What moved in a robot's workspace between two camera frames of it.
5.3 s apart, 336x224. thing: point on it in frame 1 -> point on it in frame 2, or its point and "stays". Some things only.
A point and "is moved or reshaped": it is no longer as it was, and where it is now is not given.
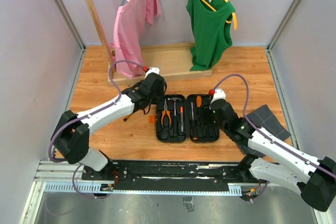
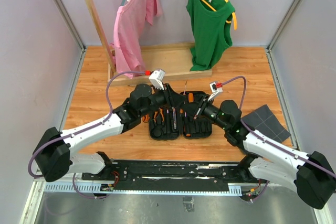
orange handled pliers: [168, 113] is moved or reshaped
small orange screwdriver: [199, 101] is moved or reshaped
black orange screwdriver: [193, 127] -> [187, 131]
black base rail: [172, 174] stays
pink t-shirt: [144, 3] stays
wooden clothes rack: [164, 61] stays
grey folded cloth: [262, 118] stays
